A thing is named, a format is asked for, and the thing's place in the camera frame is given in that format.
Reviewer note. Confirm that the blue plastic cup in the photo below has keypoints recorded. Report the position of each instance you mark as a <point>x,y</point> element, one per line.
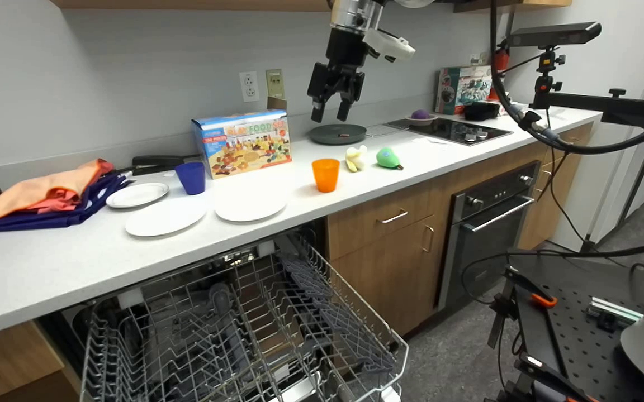
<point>191,177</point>

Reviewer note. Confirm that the camera on tripod mount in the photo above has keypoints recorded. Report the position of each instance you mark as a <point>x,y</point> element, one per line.
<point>549,40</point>

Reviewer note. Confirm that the black bowl on counter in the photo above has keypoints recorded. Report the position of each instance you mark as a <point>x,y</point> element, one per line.
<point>481,109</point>

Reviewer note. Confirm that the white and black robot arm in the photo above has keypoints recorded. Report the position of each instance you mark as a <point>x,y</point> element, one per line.
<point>364,19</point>

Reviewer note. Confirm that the orange cloth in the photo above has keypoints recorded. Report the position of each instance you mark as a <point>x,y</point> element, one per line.
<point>52,193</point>

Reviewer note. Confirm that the beige wall switch plate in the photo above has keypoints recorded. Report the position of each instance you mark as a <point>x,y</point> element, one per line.
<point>276,90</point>

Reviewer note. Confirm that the black stovetop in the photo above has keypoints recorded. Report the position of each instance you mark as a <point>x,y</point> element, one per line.
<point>450,130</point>

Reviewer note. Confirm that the dark grey round plate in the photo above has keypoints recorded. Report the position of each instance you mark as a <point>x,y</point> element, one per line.
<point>338,134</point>

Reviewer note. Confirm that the green toy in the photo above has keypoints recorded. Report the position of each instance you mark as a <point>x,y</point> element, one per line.
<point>385,157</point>

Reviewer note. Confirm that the colourful cardboard box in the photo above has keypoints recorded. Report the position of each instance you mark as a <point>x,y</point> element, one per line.
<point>244,142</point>

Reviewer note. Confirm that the small white plate left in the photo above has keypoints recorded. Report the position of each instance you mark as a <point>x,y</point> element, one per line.
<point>137,194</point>

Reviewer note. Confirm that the black built-in oven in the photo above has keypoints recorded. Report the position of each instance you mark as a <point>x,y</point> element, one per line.
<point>486,219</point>

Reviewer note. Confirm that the wooden cabinet door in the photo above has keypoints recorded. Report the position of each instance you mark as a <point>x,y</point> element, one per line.
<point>395,272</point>

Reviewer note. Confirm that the purple object on stove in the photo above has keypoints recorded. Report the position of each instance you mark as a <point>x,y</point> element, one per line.
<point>421,117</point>

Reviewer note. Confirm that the metal dishwasher rack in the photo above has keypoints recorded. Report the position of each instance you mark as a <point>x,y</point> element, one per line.
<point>274,322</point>

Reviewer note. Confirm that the boxed item by wall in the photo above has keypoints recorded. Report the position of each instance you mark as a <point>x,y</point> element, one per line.
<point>461,85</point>

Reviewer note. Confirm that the pale yellow toy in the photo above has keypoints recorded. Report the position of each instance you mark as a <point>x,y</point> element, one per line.
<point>355,157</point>

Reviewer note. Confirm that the red fire extinguisher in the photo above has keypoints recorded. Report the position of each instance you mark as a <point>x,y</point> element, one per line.
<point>503,61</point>

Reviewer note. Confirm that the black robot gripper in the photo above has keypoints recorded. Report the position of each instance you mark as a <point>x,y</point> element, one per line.
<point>338,73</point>

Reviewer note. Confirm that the blue cloth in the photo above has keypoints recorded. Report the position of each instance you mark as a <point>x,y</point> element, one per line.
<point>80,210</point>

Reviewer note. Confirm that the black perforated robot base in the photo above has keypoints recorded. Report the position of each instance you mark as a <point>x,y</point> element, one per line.
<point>581,328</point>

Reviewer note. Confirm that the wall power outlet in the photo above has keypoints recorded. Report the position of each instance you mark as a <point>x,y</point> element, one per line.
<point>250,85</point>

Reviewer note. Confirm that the orange plastic cup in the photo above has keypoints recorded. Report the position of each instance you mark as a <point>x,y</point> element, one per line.
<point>325,173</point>

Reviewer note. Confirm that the wooden drawer with handle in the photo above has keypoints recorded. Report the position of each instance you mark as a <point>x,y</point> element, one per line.
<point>364,224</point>

